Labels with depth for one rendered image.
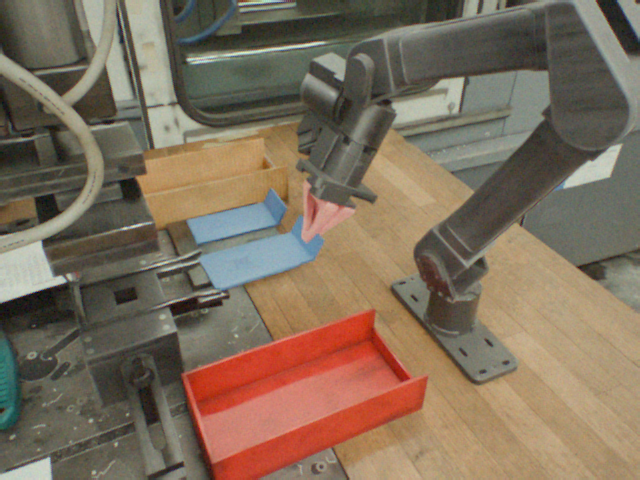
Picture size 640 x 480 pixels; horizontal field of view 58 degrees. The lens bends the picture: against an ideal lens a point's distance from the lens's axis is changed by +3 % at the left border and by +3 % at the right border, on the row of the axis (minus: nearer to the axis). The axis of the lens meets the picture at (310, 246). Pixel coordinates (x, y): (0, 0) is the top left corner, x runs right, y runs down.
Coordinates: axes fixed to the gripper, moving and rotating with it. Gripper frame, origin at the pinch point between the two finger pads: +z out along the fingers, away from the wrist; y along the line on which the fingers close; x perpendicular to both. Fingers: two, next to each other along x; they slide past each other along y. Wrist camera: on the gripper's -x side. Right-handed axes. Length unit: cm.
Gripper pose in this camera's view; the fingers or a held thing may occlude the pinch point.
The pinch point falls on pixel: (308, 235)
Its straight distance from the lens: 76.1
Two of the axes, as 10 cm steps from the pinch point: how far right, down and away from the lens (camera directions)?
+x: 4.5, 5.2, -7.2
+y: -7.8, -1.7, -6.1
